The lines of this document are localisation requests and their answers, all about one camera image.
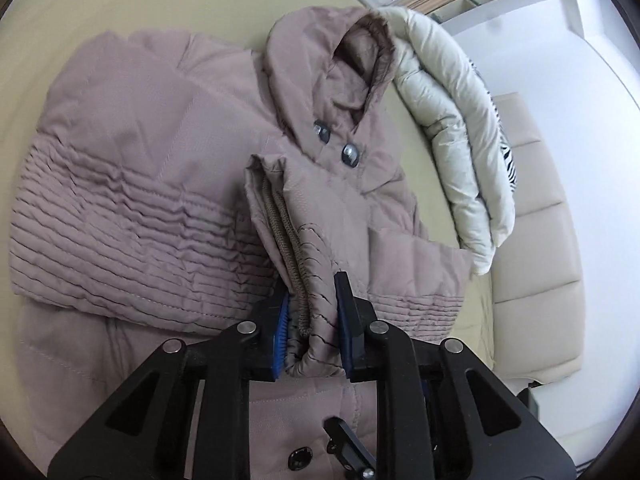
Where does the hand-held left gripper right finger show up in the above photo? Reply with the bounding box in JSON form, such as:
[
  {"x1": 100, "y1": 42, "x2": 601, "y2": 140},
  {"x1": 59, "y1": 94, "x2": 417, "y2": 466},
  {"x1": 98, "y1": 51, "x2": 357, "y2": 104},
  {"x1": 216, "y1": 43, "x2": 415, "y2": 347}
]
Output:
[{"x1": 334, "y1": 271, "x2": 578, "y2": 480}]

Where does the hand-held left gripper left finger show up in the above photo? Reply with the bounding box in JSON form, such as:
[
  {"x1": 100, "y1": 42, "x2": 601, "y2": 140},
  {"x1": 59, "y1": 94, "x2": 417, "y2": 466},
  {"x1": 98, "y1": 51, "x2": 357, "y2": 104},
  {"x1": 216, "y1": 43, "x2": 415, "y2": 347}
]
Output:
[{"x1": 47, "y1": 280, "x2": 293, "y2": 480}]

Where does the mauve puffer jacket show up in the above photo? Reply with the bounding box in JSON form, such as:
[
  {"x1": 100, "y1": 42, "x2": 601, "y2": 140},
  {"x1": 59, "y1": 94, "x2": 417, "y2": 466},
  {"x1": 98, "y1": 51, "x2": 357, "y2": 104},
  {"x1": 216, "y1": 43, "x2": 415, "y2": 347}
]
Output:
[{"x1": 9, "y1": 6, "x2": 476, "y2": 480}]

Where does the white duvet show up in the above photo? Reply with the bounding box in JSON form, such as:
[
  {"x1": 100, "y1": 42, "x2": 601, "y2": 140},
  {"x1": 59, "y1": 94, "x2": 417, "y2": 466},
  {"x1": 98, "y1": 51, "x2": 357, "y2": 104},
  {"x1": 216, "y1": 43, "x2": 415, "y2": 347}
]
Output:
[{"x1": 372, "y1": 6, "x2": 517, "y2": 276}]

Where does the zebra striped pillow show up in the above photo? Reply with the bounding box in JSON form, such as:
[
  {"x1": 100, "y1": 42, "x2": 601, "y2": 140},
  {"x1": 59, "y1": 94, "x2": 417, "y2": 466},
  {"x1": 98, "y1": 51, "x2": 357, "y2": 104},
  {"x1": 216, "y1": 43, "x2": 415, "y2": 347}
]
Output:
[{"x1": 470, "y1": 60, "x2": 521, "y2": 196}]

